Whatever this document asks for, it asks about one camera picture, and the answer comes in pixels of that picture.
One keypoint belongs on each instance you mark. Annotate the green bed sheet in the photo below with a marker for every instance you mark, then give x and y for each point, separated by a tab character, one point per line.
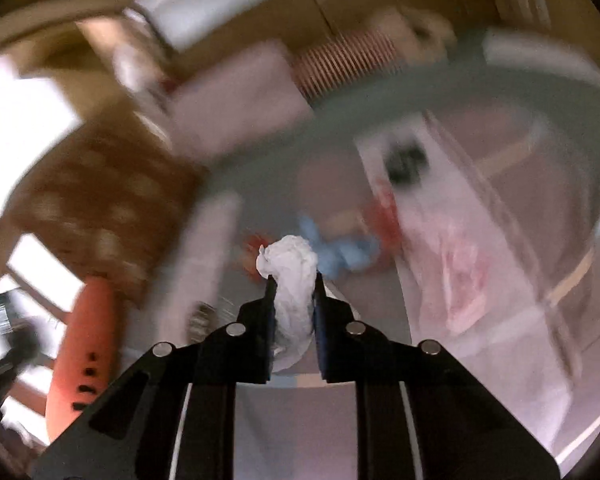
330	125

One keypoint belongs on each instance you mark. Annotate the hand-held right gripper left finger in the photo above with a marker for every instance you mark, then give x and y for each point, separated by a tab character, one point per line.
260	345

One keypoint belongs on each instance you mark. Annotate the striped pink grey blanket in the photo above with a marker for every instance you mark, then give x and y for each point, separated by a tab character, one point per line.
510	185

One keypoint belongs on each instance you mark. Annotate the red cigarette pack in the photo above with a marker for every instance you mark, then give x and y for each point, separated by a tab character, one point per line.
252	249

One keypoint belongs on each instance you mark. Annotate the striped plush rabbit toy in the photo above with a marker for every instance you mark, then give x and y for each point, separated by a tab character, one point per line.
340	60

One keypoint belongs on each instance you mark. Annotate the orange carrot plush pillow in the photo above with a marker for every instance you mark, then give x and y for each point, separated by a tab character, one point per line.
87	340

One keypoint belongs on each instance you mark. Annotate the pink pillow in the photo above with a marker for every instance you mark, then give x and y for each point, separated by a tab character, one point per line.
230	95

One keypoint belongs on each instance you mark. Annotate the blue face mask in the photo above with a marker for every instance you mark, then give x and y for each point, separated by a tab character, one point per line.
340	252

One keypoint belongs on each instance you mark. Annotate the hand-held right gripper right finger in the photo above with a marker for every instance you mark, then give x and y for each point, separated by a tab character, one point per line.
330	345

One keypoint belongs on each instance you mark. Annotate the white tissue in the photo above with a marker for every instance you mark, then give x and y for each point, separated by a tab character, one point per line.
292	270

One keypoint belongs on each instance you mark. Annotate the brown floral pillow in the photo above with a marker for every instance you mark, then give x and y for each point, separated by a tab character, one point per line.
105	200

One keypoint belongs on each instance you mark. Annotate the clear red-print plastic bag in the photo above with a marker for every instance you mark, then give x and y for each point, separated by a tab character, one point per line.
460	280

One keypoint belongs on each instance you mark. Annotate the red and black packet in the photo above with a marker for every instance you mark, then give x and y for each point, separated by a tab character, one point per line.
402	165

